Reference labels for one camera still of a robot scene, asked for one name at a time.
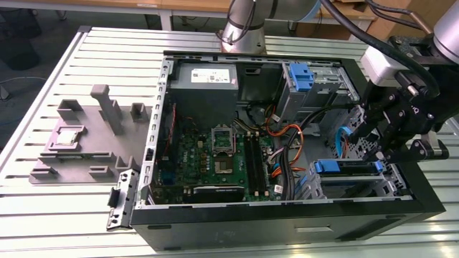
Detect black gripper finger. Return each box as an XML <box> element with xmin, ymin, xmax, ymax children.
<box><xmin>358</xmin><ymin>90</ymin><xmax>398</xmax><ymax>162</ymax></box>
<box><xmin>378</xmin><ymin>132</ymin><xmax>450</xmax><ymax>164</ymax></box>

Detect blue wire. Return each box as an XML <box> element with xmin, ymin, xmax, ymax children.
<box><xmin>336</xmin><ymin>126</ymin><xmax>356</xmax><ymax>159</ymax></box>

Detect hard disk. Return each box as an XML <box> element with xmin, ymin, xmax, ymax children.
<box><xmin>313</xmin><ymin>159</ymin><xmax>385</xmax><ymax>177</ymax></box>

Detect metal disk bay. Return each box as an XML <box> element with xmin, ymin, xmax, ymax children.
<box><xmin>308</xmin><ymin>158</ymin><xmax>408</xmax><ymax>199</ymax></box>

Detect metal optical drive cage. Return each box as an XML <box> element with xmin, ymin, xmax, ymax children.
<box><xmin>277</xmin><ymin>61</ymin><xmax>358</xmax><ymax>127</ymax></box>

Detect blue drive release latch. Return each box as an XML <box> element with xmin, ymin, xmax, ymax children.
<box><xmin>288</xmin><ymin>63</ymin><xmax>314</xmax><ymax>92</ymax></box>

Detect black wrist mounting plate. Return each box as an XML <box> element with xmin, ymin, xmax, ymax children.
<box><xmin>388</xmin><ymin>34</ymin><xmax>459</xmax><ymax>67</ymax></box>

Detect brown wooden cabinet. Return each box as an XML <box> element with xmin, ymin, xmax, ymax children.
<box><xmin>361</xmin><ymin>0</ymin><xmax>459</xmax><ymax>46</ymax></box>

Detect black plastic shroud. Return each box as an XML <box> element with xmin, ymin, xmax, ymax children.
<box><xmin>236</xmin><ymin>63</ymin><xmax>284</xmax><ymax>104</ymax></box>

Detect black RAM slot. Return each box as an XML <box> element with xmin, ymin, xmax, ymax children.
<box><xmin>244</xmin><ymin>131</ymin><xmax>260</xmax><ymax>196</ymax></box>
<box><xmin>253</xmin><ymin>131</ymin><xmax>270</xmax><ymax>196</ymax></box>

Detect metal socket cover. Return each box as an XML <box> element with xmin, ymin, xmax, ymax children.
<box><xmin>209</xmin><ymin>124</ymin><xmax>237</xmax><ymax>156</ymax></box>

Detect CPU socket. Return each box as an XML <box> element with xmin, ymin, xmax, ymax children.
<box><xmin>213</xmin><ymin>155</ymin><xmax>240</xmax><ymax>176</ymax></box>

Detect grey power supply unit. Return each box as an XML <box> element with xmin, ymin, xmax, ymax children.
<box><xmin>168</xmin><ymin>62</ymin><xmax>240</xmax><ymax>127</ymax></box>

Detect green motherboard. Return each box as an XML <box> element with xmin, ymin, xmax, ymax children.
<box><xmin>149</xmin><ymin>118</ymin><xmax>288</xmax><ymax>204</ymax></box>

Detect black graphics card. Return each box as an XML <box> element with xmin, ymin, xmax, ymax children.
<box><xmin>182</xmin><ymin>184</ymin><xmax>246</xmax><ymax>204</ymax></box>

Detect black PC case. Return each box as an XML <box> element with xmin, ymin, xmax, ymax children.
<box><xmin>129</xmin><ymin>49</ymin><xmax>446</xmax><ymax>252</ymax></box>

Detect grey parts rack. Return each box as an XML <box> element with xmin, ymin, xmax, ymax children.
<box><xmin>27</xmin><ymin>84</ymin><xmax>153</xmax><ymax>186</ymax></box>

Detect green RAM stick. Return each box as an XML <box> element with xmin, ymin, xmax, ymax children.
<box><xmin>53</xmin><ymin>154</ymin><xmax>94</xmax><ymax>160</ymax></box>

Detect silver CPU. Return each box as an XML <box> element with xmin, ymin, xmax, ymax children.
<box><xmin>55</xmin><ymin>130</ymin><xmax>78</xmax><ymax>145</ymax></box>

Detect black chair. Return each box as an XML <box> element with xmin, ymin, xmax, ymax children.
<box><xmin>0</xmin><ymin>8</ymin><xmax>42</xmax><ymax>71</ymax></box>

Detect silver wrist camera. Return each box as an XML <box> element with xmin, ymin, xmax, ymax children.
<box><xmin>360</xmin><ymin>48</ymin><xmax>408</xmax><ymax>84</ymax></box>

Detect orange power wire bundle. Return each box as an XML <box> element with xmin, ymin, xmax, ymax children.
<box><xmin>265</xmin><ymin>107</ymin><xmax>306</xmax><ymax>180</ymax></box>

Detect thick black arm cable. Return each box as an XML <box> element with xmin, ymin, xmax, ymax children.
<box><xmin>320</xmin><ymin>0</ymin><xmax>441</xmax><ymax>99</ymax></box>

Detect yellow black power wires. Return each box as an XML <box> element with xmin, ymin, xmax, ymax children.
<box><xmin>232</xmin><ymin>118</ymin><xmax>261</xmax><ymax>133</ymax></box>

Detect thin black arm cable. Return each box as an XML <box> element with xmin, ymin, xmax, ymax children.
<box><xmin>365</xmin><ymin>0</ymin><xmax>434</xmax><ymax>34</ymax></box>

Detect thin red wire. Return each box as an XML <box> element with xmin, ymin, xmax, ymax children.
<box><xmin>161</xmin><ymin>103</ymin><xmax>177</xmax><ymax>161</ymax></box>

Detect metal hinged case bracket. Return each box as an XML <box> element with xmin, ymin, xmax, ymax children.
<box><xmin>106</xmin><ymin>168</ymin><xmax>140</xmax><ymax>232</ymax></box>

